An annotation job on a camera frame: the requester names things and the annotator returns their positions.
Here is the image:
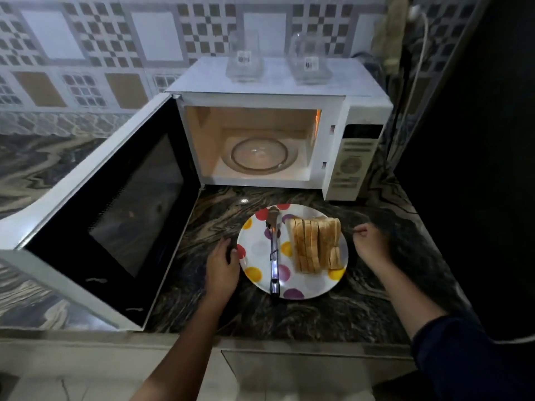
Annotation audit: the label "person's left hand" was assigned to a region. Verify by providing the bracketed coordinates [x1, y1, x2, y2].
[205, 238, 242, 305]

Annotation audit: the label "person's right hand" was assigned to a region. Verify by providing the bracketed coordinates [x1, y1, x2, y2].
[352, 222, 393, 270]

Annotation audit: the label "silver refrigerator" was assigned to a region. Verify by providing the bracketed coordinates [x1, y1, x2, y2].
[392, 0, 535, 343]

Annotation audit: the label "dark blue shirt sleeve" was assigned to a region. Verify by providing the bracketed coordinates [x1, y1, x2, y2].
[411, 312, 535, 401]

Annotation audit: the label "white microwave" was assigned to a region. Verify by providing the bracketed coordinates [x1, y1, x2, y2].
[0, 56, 395, 332]

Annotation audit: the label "person's left forearm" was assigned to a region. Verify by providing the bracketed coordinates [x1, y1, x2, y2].
[130, 296, 228, 401]

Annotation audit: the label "clear plastic container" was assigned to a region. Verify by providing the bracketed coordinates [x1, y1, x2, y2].
[288, 32, 334, 85]
[225, 31, 265, 83]

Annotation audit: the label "person's right forearm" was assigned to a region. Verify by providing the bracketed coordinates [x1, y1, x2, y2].
[372, 258, 447, 340]

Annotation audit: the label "white polka dot plate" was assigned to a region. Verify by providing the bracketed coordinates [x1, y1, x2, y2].
[236, 203, 350, 300]

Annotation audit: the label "grey curved cable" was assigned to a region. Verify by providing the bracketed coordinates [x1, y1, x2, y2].
[493, 334, 535, 345]

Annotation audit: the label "sliced brown bread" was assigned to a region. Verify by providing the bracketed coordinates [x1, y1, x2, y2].
[285, 217, 322, 275]
[315, 217, 346, 272]

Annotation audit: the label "glass microwave turntable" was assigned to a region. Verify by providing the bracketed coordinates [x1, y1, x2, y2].
[220, 136, 300, 176]

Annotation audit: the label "white base cabinet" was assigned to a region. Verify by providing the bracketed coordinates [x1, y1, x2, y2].
[0, 338, 419, 401]

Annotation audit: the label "beige power strip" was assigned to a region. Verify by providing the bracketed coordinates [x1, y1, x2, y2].
[371, 0, 410, 76]

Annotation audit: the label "metal tongs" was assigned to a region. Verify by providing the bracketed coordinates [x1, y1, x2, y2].
[265, 206, 283, 298]

